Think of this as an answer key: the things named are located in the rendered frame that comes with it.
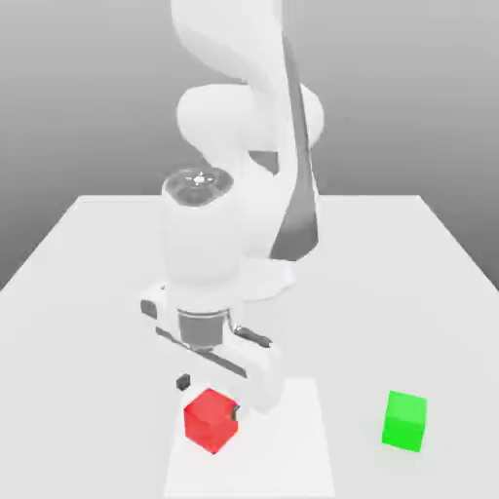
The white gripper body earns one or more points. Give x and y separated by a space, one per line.
257 374

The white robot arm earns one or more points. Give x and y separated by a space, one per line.
202 241

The small green cube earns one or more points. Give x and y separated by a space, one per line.
404 423

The small red cube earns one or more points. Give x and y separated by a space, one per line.
210 421

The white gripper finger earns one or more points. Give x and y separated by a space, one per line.
183 382
236 412

